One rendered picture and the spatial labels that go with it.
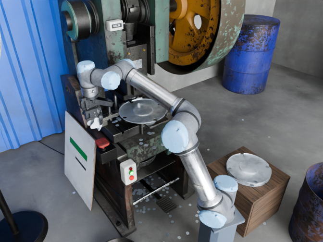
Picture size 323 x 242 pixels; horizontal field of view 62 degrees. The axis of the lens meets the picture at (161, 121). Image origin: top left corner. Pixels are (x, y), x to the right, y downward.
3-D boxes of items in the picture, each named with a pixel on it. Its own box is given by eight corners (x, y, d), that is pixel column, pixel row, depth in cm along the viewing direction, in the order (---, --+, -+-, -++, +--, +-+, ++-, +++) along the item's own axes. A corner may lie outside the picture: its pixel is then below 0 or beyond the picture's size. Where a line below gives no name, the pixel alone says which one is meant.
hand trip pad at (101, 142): (111, 153, 145) (110, 142, 141) (101, 158, 142) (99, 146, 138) (105, 147, 150) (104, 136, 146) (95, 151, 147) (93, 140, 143)
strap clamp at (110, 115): (123, 118, 171) (122, 104, 165) (99, 127, 162) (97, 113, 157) (118, 114, 175) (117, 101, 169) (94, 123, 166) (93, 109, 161)
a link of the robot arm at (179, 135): (236, 209, 127) (193, 107, 110) (227, 234, 116) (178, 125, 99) (213, 208, 134) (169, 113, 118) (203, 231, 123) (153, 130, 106)
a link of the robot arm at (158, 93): (213, 109, 119) (125, 51, 126) (204, 121, 111) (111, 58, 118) (201, 126, 127) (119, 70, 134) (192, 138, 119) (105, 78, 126)
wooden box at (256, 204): (278, 211, 196) (291, 176, 177) (243, 238, 178) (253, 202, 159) (236, 178, 224) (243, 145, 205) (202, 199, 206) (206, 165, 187)
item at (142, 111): (148, 95, 181) (148, 94, 181) (176, 113, 162) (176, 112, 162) (110, 108, 167) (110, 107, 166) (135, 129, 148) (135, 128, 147)
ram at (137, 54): (152, 91, 162) (151, 42, 146) (131, 98, 155) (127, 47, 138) (136, 81, 174) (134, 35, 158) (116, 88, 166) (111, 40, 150)
